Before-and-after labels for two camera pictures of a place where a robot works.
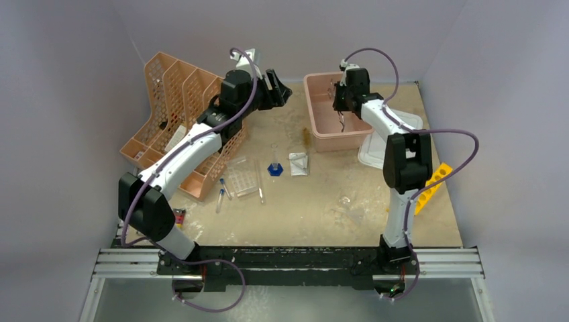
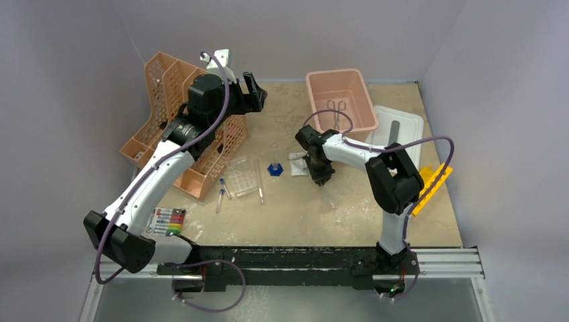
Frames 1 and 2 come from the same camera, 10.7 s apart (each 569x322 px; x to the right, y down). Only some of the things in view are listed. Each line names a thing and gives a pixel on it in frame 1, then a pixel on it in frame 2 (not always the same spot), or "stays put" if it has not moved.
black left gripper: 274,98 -> 247,102
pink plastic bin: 325,121 stays put
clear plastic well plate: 242,177 stays put
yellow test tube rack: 423,196 stays put
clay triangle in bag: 298,162 stays put
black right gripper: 337,104 -> 323,177
